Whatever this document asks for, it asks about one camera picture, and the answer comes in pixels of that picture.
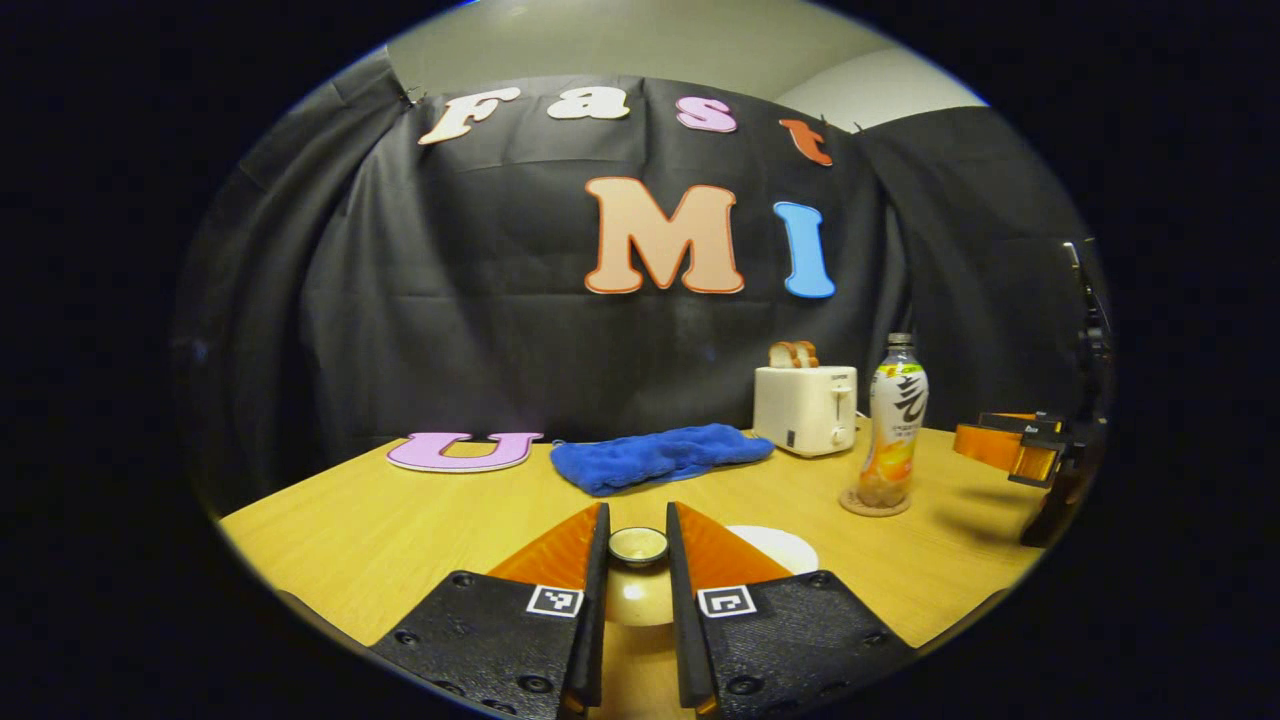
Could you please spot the cream teacup lid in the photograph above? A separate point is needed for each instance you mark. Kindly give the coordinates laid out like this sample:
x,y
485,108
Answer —
x,y
637,595

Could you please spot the purple paper cutout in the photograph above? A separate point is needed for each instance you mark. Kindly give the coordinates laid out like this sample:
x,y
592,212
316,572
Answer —
x,y
410,457

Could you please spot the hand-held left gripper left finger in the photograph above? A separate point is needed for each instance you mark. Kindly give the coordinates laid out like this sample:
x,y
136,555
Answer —
x,y
597,620

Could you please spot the blue towel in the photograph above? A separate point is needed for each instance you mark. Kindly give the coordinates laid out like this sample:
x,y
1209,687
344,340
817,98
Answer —
x,y
650,458

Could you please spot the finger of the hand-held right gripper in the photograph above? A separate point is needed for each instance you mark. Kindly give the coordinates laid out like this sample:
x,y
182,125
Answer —
x,y
985,445
1035,462

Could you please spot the round brown coaster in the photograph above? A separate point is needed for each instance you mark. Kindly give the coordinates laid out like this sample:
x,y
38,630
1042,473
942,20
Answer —
x,y
850,505

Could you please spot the clear labelled water bottle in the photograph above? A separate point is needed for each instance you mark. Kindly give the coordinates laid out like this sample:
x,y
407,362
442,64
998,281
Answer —
x,y
895,420

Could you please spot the white toaster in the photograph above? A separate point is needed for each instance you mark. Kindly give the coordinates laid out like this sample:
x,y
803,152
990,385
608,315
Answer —
x,y
800,410

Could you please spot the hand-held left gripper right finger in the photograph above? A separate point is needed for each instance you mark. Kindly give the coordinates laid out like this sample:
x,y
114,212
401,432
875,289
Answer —
x,y
680,620

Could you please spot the bread slice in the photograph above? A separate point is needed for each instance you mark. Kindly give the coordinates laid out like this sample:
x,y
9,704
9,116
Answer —
x,y
781,354
808,352

